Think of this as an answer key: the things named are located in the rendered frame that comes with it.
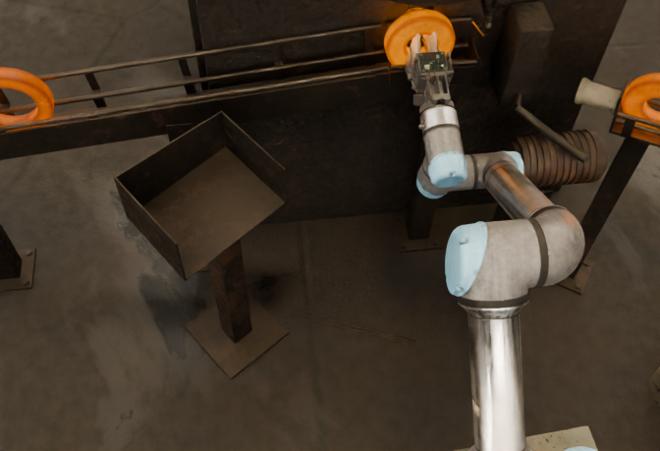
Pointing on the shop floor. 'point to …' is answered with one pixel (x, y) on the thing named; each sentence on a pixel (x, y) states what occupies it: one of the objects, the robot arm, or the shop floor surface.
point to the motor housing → (558, 161)
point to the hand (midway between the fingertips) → (420, 34)
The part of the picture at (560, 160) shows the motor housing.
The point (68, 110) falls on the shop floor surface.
